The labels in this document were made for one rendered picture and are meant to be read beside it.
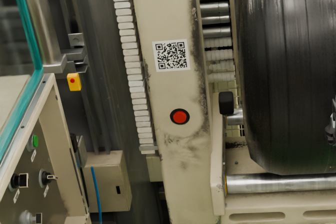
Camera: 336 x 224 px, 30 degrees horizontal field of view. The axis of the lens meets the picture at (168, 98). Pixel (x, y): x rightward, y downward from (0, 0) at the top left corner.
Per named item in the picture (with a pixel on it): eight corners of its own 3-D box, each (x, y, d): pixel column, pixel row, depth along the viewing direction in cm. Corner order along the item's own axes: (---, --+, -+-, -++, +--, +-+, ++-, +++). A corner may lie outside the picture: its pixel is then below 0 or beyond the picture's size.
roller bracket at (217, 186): (213, 218, 145) (209, 185, 139) (215, 120, 178) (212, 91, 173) (227, 217, 144) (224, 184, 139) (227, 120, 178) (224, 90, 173)
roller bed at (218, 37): (172, 89, 186) (159, -4, 171) (175, 64, 199) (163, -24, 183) (239, 84, 184) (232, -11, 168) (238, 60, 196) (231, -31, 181)
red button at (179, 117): (173, 123, 145) (172, 113, 143) (174, 119, 146) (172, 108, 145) (186, 123, 144) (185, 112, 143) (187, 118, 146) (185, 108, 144)
